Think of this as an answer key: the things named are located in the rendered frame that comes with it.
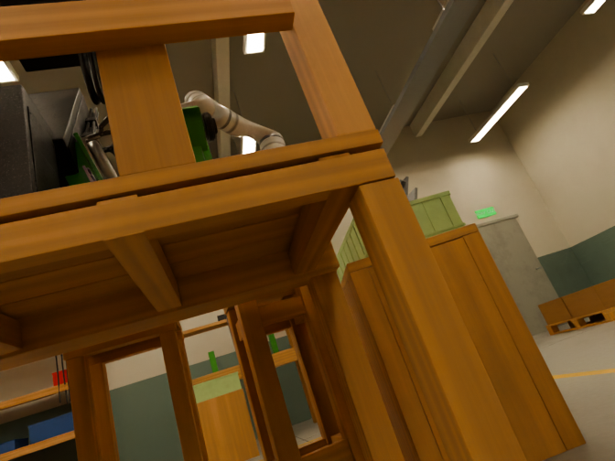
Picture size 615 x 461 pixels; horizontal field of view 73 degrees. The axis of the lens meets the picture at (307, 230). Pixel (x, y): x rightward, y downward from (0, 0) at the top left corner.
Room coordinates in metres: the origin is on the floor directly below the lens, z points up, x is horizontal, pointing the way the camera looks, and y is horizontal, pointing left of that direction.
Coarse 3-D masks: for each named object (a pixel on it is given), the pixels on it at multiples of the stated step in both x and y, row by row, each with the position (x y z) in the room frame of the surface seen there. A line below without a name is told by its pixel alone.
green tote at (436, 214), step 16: (448, 192) 1.58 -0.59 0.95; (416, 208) 1.56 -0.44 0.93; (432, 208) 1.57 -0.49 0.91; (448, 208) 1.58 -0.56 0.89; (352, 224) 1.55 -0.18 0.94; (432, 224) 1.56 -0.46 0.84; (448, 224) 1.58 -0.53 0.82; (464, 224) 1.58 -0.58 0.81; (352, 240) 1.64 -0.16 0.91; (352, 256) 1.72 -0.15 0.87; (368, 256) 1.53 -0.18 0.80
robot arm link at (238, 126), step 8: (232, 112) 1.09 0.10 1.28; (232, 120) 1.09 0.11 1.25; (240, 120) 1.11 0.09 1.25; (248, 120) 1.15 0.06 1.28; (224, 128) 1.10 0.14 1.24; (232, 128) 1.11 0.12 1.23; (240, 128) 1.12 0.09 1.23; (248, 128) 1.15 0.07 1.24; (256, 128) 1.19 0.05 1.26; (264, 128) 1.22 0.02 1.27; (240, 136) 1.17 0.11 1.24; (248, 136) 1.21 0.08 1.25; (256, 136) 1.23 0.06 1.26; (264, 136) 1.24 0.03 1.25; (280, 136) 1.26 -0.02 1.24
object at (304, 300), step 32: (256, 320) 1.46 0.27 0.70; (288, 320) 1.76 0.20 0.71; (256, 352) 1.44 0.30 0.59; (320, 352) 1.53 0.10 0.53; (256, 384) 1.47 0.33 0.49; (320, 384) 1.77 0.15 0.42; (256, 416) 1.66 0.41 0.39; (288, 416) 1.46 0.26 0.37; (320, 416) 1.75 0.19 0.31; (288, 448) 1.45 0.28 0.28; (320, 448) 1.53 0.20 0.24; (352, 448) 1.53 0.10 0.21
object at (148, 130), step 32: (288, 32) 0.80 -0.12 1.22; (320, 32) 0.78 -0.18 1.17; (128, 64) 0.66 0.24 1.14; (160, 64) 0.68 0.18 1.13; (320, 64) 0.77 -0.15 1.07; (128, 96) 0.65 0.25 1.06; (160, 96) 0.67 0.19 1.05; (320, 96) 0.77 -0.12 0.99; (352, 96) 0.78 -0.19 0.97; (128, 128) 0.65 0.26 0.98; (160, 128) 0.67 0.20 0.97; (320, 128) 0.83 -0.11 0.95; (352, 128) 0.77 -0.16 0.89; (128, 160) 0.65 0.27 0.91; (160, 160) 0.66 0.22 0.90; (192, 160) 0.68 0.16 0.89
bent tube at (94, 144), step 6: (84, 138) 0.93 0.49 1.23; (84, 144) 0.94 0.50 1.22; (90, 144) 0.89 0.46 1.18; (96, 144) 0.89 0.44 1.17; (90, 150) 0.88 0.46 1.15; (96, 150) 0.88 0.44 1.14; (102, 150) 0.89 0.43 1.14; (96, 156) 0.88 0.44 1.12; (102, 156) 0.88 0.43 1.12; (96, 162) 0.88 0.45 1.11; (102, 162) 0.88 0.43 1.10; (108, 162) 0.89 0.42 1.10; (102, 168) 0.89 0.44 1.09; (108, 168) 0.89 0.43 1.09; (102, 174) 0.90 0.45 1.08; (108, 174) 0.90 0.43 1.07; (114, 174) 0.91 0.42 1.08
